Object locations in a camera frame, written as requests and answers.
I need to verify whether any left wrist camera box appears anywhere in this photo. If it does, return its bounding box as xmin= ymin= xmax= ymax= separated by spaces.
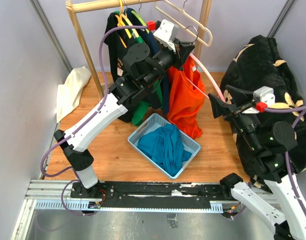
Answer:
xmin=146 ymin=19 xmax=179 ymax=52

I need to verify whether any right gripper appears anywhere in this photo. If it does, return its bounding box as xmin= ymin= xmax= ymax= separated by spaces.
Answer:
xmin=207 ymin=83 xmax=262 ymax=149

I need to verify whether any white plastic hanger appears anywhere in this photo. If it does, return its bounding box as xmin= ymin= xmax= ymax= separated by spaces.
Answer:
xmin=155 ymin=0 xmax=213 ymax=48

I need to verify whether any black floral blanket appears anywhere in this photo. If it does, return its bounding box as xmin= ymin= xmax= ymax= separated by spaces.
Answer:
xmin=220 ymin=35 xmax=306 ymax=193

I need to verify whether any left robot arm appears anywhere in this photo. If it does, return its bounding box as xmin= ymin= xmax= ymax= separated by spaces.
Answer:
xmin=54 ymin=39 xmax=195 ymax=198

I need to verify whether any lime green hanger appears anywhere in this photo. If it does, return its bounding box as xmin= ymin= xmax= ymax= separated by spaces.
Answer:
xmin=124 ymin=0 xmax=146 ymax=26

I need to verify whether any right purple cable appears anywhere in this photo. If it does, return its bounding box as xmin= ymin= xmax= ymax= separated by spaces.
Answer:
xmin=264 ymin=102 xmax=306 ymax=226

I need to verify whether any yellow hanger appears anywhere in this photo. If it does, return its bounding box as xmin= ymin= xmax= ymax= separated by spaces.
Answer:
xmin=115 ymin=0 xmax=133 ymax=39

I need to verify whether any black printed t shirt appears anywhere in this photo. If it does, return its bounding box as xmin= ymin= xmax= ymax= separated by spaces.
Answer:
xmin=102 ymin=12 xmax=148 ymax=124

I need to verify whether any pink plastic hanger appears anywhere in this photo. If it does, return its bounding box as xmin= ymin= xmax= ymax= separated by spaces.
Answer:
xmin=185 ymin=25 xmax=226 ymax=101

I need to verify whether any wooden clothes rack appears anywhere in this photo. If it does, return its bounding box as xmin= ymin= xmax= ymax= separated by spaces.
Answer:
xmin=65 ymin=0 xmax=213 ymax=97

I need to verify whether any teal blue t shirt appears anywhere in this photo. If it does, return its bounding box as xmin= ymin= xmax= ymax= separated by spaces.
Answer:
xmin=138 ymin=124 xmax=192 ymax=177

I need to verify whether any navy blue t shirt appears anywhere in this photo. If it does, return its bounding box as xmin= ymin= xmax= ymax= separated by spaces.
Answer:
xmin=132 ymin=16 xmax=170 ymax=115

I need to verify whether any aluminium rail frame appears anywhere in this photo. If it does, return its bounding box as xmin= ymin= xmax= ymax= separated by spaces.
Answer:
xmin=11 ymin=178 xmax=306 ymax=240

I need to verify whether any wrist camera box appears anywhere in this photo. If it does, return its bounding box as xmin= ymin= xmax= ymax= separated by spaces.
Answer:
xmin=242 ymin=86 xmax=275 ymax=114
xmin=146 ymin=19 xmax=179 ymax=52

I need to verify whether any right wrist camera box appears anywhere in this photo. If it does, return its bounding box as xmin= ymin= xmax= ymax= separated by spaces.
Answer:
xmin=242 ymin=86 xmax=275 ymax=114

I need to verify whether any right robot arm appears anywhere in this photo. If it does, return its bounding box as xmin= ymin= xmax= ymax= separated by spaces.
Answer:
xmin=208 ymin=85 xmax=306 ymax=240

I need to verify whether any light blue plastic basket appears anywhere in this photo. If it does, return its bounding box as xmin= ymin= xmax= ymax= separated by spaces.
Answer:
xmin=128 ymin=113 xmax=201 ymax=180

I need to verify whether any cream white cloth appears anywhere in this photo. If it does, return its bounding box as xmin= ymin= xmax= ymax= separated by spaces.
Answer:
xmin=56 ymin=66 xmax=91 ymax=123

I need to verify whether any green t shirt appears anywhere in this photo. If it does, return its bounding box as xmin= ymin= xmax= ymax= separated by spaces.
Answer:
xmin=114 ymin=11 xmax=162 ymax=120

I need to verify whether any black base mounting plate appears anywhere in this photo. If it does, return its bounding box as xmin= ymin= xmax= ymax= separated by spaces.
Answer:
xmin=70 ymin=181 xmax=236 ymax=210

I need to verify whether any orange t shirt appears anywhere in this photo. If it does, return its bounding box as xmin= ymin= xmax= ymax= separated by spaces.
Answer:
xmin=167 ymin=57 xmax=205 ymax=139

